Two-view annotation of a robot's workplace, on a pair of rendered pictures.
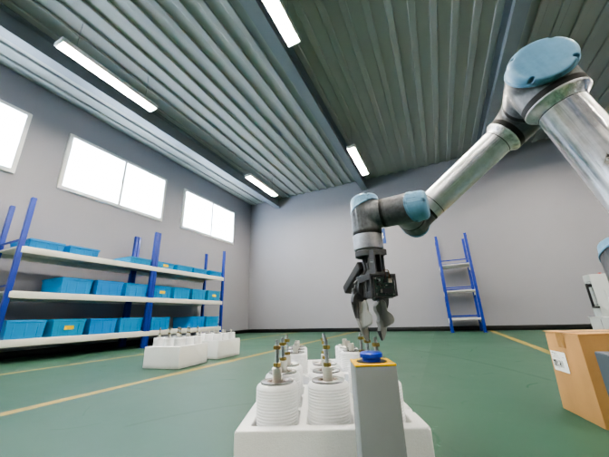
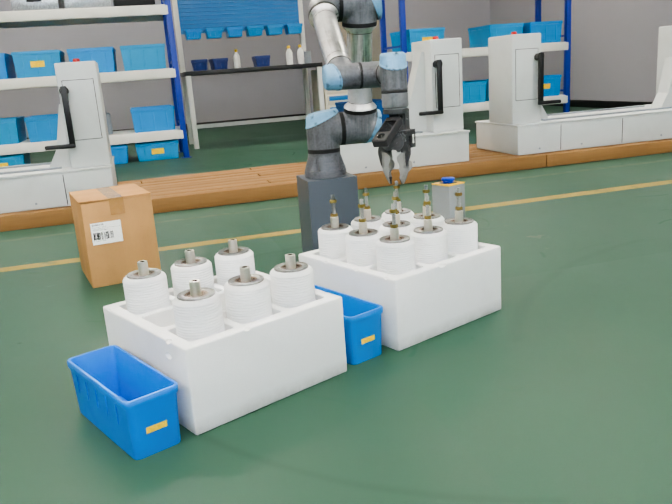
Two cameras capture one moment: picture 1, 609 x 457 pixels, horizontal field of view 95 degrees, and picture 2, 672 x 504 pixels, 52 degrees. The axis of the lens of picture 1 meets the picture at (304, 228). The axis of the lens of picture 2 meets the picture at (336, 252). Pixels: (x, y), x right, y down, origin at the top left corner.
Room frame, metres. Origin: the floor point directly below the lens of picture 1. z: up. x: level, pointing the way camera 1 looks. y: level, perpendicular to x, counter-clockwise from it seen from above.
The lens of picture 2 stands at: (2.12, 1.25, 0.66)
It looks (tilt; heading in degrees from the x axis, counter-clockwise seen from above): 15 degrees down; 231
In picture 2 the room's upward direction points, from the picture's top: 4 degrees counter-clockwise
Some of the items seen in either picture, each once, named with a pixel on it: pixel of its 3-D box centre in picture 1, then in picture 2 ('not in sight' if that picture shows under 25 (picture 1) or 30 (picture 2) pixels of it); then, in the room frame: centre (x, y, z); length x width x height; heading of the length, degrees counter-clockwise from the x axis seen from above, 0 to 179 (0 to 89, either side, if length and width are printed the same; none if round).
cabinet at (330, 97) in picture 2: not in sight; (340, 100); (-2.91, -4.60, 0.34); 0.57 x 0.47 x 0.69; 66
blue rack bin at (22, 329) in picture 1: (14, 329); not in sight; (3.56, 3.54, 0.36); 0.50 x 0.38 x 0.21; 66
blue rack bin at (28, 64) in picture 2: not in sight; (40, 64); (0.02, -5.15, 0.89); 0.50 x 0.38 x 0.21; 66
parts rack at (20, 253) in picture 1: (140, 287); not in sight; (4.97, 2.92, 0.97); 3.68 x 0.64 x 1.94; 156
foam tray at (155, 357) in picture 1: (177, 354); not in sight; (2.86, 1.24, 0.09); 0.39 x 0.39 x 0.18; 72
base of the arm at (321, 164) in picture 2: not in sight; (324, 161); (0.56, -0.68, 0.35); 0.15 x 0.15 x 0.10
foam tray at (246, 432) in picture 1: (329, 441); (399, 281); (0.84, -0.05, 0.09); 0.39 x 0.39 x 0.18; 88
